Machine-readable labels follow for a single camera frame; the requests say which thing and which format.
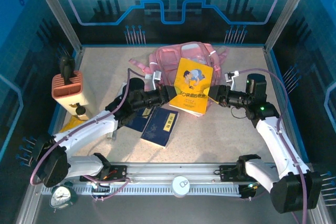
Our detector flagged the black controller box with wires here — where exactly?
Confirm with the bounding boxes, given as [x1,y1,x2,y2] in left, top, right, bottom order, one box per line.
[238,182,263,201]
[90,178,111,202]

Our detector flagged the yellow picture book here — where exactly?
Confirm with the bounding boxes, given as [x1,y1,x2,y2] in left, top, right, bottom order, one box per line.
[169,57,214,116]

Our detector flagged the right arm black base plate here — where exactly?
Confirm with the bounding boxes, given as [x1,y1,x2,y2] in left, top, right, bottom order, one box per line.
[219,165,268,183]

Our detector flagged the dark blue book yellow label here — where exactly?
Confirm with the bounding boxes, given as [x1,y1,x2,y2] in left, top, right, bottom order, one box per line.
[123,107,155,133]
[140,107,179,149]

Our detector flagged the aluminium front frame rail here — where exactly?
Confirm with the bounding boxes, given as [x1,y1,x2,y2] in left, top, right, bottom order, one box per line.
[35,162,313,185]

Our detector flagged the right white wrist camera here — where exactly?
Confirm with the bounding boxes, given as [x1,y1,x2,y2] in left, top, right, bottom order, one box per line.
[224,70,241,85]

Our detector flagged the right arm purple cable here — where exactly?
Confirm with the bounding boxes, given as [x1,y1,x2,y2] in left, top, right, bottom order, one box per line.
[237,68,309,224]

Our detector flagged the pink school backpack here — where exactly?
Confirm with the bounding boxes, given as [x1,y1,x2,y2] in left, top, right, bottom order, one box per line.
[128,41,229,119]

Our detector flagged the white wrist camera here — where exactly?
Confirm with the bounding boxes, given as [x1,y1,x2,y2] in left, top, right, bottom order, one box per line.
[145,70,162,91]
[224,70,241,85]

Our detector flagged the white round button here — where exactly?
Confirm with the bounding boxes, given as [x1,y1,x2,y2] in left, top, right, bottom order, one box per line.
[171,176,191,198]

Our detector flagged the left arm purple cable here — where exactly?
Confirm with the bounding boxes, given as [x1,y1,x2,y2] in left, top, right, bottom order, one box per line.
[29,68,131,203]

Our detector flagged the black knife handle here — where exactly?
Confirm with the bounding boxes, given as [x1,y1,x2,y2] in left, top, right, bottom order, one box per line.
[59,56,69,78]
[65,58,77,86]

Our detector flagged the aluminium frame post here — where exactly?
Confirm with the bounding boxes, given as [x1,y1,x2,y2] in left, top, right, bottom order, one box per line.
[263,0,317,54]
[28,0,84,54]

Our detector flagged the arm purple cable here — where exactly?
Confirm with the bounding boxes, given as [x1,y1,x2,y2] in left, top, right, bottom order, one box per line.
[237,68,309,224]
[29,68,131,203]

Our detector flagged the clear plastic stationery pouch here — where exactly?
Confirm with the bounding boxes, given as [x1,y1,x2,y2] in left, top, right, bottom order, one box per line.
[115,82,129,104]

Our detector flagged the white slotted cable duct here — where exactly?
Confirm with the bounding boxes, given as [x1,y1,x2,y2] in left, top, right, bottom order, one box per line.
[40,184,242,197]

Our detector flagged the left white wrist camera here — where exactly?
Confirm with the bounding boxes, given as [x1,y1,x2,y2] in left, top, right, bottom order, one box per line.
[145,70,162,91]

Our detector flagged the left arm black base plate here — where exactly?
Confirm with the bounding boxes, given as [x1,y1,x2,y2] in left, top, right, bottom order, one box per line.
[79,165,129,183]

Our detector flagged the green alarm clock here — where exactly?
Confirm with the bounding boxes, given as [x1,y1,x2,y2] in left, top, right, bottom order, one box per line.
[49,181,78,213]

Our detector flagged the orange cream knife block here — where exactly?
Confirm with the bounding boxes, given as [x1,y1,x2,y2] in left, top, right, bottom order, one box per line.
[51,71,94,119]

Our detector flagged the yellow plastic packet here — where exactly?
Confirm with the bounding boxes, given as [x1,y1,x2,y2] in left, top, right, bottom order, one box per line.
[59,115,82,133]

